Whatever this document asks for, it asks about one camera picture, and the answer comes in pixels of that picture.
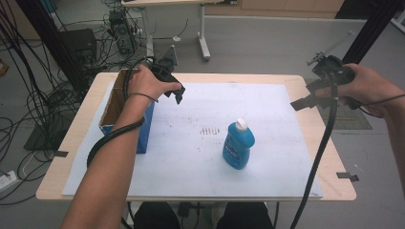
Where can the white desk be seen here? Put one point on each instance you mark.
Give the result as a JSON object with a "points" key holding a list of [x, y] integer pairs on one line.
{"points": [[203, 38]]}

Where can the person's left leg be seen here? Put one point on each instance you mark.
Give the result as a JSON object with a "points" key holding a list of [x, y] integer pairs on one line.
{"points": [[156, 216]]}

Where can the blue cardboard box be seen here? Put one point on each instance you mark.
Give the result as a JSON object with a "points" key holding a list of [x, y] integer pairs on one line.
{"points": [[110, 111]]}

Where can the blue bottle with white cap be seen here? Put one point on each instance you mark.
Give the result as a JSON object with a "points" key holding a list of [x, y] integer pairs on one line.
{"points": [[237, 146]]}

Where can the white table mat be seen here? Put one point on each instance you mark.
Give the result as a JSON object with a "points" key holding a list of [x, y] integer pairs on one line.
{"points": [[191, 165]]}

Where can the black floor plate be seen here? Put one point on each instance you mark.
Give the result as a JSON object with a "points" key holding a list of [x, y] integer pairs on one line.
{"points": [[41, 140]]}

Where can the person's leg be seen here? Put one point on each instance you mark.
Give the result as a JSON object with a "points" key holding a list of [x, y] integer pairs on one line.
{"points": [[248, 216], [156, 216]]}

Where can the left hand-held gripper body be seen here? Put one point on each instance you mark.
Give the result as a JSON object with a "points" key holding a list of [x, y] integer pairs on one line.
{"points": [[165, 68]]}

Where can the white power strip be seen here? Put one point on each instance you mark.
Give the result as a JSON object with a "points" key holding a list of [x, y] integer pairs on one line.
{"points": [[7, 181]]}

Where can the person's right leg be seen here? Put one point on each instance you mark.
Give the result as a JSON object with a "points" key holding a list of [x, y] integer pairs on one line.
{"points": [[248, 216]]}

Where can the person's right hand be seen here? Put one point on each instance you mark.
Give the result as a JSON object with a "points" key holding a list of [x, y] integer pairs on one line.
{"points": [[372, 89]]}

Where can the black tape strip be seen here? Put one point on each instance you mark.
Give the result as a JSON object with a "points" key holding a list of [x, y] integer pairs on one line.
{"points": [[61, 154], [347, 176]]}

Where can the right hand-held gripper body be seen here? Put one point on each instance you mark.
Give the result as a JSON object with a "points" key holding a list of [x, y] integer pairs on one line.
{"points": [[331, 68]]}

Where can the black power adapter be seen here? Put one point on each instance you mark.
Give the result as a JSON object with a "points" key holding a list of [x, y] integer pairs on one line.
{"points": [[184, 210]]}

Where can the black box on floor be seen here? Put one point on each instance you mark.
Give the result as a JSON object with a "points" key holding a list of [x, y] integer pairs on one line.
{"points": [[78, 44]]}

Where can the wooden table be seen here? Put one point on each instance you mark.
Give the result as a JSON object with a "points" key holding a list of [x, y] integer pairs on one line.
{"points": [[324, 152]]}

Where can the person's left hand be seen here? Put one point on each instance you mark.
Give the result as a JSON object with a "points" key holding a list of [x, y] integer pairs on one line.
{"points": [[144, 82]]}

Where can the black computer tower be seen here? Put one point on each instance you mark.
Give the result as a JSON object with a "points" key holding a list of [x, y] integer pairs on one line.
{"points": [[122, 31]]}

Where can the black frame post with base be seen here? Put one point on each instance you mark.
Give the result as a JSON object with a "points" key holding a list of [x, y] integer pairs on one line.
{"points": [[372, 28]]}

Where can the black wrist band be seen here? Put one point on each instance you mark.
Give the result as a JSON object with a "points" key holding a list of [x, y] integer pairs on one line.
{"points": [[143, 94], [385, 100]]}

